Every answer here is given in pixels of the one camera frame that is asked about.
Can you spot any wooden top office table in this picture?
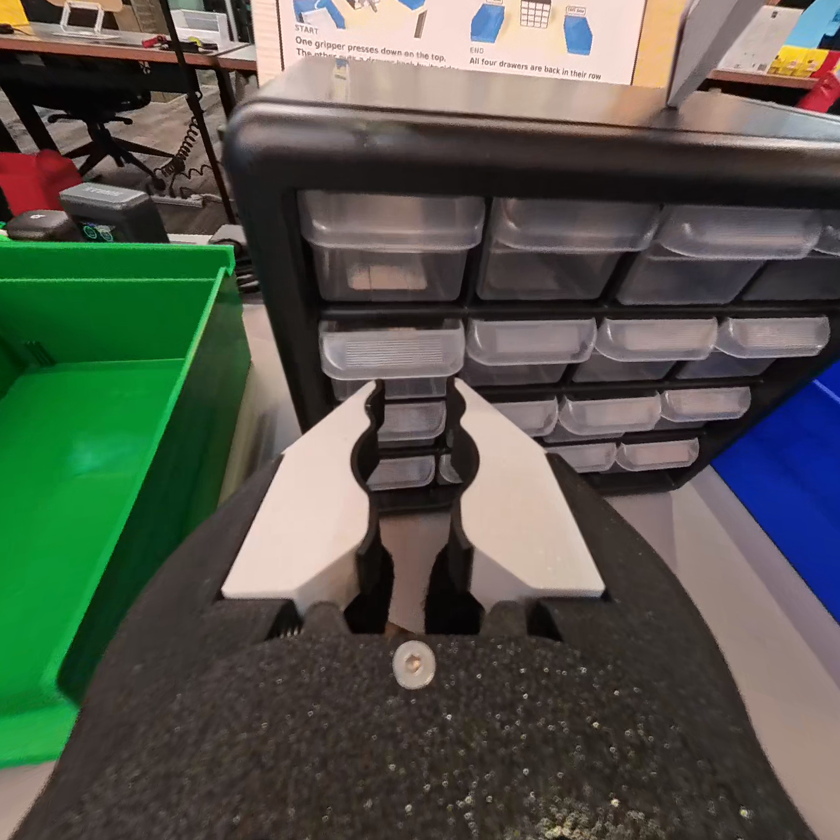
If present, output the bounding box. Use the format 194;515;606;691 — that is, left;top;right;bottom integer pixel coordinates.
705;67;824;91
0;23;258;158

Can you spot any light wooden board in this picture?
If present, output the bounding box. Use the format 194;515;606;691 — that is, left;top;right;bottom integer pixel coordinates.
633;0;690;89

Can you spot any black coiled cable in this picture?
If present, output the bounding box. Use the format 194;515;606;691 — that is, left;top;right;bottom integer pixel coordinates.
156;115;206;193

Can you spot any red cloth object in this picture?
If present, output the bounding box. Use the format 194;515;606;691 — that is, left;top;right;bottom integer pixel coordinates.
0;150;83;221

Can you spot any printed instruction sheet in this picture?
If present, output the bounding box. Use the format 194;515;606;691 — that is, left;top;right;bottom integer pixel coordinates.
276;0;647;86

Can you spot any white cardboard carton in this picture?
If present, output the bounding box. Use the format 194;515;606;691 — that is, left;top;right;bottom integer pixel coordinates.
718;5;805;74

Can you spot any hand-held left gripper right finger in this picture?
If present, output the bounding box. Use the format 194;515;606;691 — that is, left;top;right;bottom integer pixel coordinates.
425;378;606;635

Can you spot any cyan box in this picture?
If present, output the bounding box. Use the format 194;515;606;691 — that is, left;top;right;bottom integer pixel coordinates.
784;0;840;50

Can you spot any set of clear cabinet drawers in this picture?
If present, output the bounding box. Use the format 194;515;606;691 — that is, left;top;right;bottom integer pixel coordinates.
297;190;840;490

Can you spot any black rounded device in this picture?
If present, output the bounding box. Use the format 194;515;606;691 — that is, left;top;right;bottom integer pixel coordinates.
5;209;81;242

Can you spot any white storage box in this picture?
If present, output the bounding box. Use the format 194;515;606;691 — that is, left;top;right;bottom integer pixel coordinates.
169;9;232;46

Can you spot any red bag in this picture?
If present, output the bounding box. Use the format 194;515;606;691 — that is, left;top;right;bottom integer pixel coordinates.
796;69;840;116

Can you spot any clear acrylic stand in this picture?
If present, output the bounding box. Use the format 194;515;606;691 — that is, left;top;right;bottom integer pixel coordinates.
59;0;107;34

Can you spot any blue plastic bin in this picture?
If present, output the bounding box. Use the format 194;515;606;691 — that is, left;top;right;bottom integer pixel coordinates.
712;377;840;624

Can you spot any green plastic bin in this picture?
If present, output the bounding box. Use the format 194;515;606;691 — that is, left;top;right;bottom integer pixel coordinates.
0;239;252;769

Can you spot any black drawer cabinet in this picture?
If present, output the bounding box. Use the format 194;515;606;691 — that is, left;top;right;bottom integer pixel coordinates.
222;62;840;513

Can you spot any black office chair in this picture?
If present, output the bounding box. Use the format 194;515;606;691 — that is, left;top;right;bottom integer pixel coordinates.
20;62;178;188

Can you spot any black battery pack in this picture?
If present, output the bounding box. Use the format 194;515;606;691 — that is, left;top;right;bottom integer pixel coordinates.
59;184;170;245

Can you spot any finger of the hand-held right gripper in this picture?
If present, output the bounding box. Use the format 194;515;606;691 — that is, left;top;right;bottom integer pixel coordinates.
665;0;769;109

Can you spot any row of yellow boxes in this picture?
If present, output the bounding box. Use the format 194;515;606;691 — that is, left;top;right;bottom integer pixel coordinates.
768;46;840;78

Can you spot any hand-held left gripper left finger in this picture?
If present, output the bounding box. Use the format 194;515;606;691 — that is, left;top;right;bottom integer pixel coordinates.
222;379;396;635

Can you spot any clear plastic drawer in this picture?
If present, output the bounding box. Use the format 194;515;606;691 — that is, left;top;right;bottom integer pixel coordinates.
319;318;466;401

